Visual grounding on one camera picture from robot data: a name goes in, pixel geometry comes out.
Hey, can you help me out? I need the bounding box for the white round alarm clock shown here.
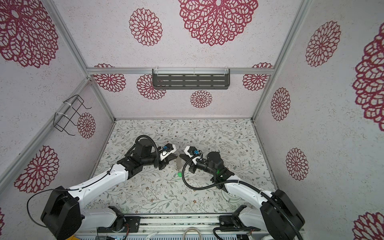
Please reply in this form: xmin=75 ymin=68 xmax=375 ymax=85
xmin=222 ymin=191 xmax=243 ymax=204

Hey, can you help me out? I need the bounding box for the silver metal key bottle opener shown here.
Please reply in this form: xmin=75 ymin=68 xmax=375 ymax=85
xmin=176 ymin=154 xmax=190 ymax=172

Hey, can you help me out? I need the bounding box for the black wire wall basket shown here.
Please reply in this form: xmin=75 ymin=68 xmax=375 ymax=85
xmin=53 ymin=95 xmax=91 ymax=137

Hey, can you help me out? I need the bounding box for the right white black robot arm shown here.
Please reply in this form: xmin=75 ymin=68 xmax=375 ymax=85
xmin=180 ymin=150 xmax=305 ymax=240

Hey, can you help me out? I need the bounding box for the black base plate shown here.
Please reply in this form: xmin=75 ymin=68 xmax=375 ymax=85
xmin=219 ymin=215 xmax=247 ymax=232
xmin=97 ymin=216 xmax=141 ymax=234

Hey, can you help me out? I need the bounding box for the white cable loop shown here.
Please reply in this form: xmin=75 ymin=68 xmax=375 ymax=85
xmin=182 ymin=227 xmax=204 ymax=240

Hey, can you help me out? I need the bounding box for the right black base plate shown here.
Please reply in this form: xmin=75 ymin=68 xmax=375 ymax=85
xmin=219 ymin=215 xmax=247 ymax=232

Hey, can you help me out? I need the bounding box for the yellow object at bottom edge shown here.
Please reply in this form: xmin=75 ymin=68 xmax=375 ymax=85
xmin=66 ymin=235 xmax=80 ymax=240

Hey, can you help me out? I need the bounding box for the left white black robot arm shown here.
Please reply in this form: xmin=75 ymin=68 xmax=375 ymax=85
xmin=41 ymin=139 xmax=177 ymax=240

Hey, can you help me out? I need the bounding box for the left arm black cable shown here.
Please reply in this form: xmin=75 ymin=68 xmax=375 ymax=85
xmin=26 ymin=169 xmax=112 ymax=229

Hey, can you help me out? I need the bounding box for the dark grey wall shelf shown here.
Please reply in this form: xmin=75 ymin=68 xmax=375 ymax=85
xmin=152 ymin=69 xmax=231 ymax=90

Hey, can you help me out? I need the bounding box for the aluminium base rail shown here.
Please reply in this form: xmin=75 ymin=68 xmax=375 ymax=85
xmin=53 ymin=212 xmax=306 ymax=236

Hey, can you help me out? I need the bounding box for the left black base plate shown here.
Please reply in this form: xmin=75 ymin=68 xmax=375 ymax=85
xmin=97 ymin=216 xmax=141 ymax=234

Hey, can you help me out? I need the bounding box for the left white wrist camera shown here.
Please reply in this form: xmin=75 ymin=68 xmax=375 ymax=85
xmin=159 ymin=143 xmax=177 ymax=161

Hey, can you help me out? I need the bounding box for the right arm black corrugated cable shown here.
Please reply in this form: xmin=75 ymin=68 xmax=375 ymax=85
xmin=181 ymin=154 xmax=304 ymax=240

